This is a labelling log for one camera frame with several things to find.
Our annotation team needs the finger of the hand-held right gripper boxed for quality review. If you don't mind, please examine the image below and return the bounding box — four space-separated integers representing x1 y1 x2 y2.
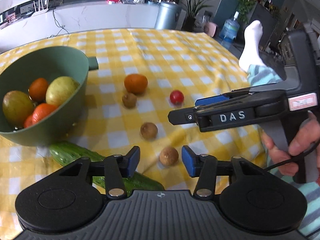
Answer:
195 89 253 107
168 107 199 125

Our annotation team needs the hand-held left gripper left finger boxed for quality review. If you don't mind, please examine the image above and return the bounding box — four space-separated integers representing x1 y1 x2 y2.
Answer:
58 145 141 198

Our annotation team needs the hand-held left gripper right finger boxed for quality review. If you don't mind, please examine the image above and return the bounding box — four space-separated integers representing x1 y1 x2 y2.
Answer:
181 145 263 198

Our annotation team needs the red cherry tomato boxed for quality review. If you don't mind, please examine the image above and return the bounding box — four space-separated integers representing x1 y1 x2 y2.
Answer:
170 90 185 105

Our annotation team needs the light brown kiwi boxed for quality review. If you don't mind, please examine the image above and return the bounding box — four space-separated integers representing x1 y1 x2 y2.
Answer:
159 147 179 166

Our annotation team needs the small brown kiwi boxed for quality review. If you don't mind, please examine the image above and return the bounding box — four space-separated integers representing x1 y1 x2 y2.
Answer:
122 92 137 109
140 122 158 140

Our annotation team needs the green cucumber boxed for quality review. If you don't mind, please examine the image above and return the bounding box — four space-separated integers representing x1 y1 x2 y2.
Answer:
49 141 165 197

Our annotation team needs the green colander bowl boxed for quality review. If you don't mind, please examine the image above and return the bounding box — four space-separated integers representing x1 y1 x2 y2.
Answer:
0 45 98 147

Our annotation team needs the yellow-green pear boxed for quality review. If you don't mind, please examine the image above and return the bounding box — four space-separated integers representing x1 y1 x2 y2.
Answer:
45 76 80 106

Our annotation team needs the green pear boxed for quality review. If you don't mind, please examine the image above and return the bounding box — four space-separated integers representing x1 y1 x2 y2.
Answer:
2 90 35 127

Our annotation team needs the person's right hand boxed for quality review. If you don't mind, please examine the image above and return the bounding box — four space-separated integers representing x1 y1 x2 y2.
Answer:
261 110 320 177

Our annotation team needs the yellow checkered tablecloth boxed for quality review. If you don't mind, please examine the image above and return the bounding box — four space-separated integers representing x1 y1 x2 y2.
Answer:
0 27 269 220

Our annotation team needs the person's white sock foot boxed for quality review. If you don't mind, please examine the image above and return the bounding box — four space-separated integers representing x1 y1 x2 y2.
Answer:
238 20 273 73

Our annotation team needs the grey cabinet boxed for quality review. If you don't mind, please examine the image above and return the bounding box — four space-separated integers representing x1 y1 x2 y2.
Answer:
246 2 280 48

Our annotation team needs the pink pig fan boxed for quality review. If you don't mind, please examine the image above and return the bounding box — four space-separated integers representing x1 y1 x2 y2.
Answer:
204 22 217 37

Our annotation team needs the blue water jug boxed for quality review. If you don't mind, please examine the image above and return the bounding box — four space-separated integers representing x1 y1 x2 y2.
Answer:
221 11 240 43

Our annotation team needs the white plastic bag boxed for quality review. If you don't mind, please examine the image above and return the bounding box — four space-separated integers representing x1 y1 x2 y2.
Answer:
194 15 208 29

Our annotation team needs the long-leaf potted plant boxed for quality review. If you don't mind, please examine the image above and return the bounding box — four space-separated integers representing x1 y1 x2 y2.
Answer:
179 0 218 33

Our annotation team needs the silver trash can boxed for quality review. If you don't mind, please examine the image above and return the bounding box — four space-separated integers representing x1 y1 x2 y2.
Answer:
154 1 182 30

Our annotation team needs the white marble TV cabinet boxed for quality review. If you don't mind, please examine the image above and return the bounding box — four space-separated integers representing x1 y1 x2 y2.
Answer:
0 0 160 55

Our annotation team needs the white router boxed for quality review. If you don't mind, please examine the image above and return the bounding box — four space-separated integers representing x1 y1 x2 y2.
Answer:
31 0 50 17

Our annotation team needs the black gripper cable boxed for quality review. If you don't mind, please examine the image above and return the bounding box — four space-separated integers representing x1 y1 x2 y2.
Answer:
264 139 320 171

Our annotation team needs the black power cable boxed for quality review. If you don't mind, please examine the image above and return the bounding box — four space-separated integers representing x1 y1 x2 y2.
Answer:
52 9 69 34

